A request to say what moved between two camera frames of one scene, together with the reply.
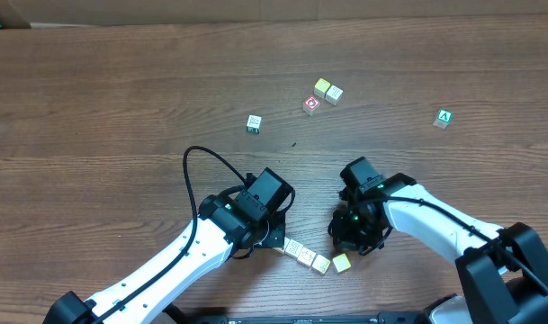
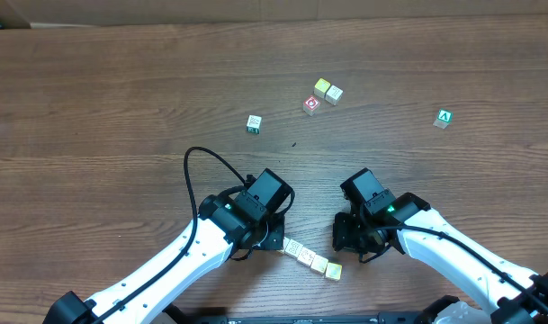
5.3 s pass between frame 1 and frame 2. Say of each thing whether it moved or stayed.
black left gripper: stayed
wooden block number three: moved
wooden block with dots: stayed
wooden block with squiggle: stayed
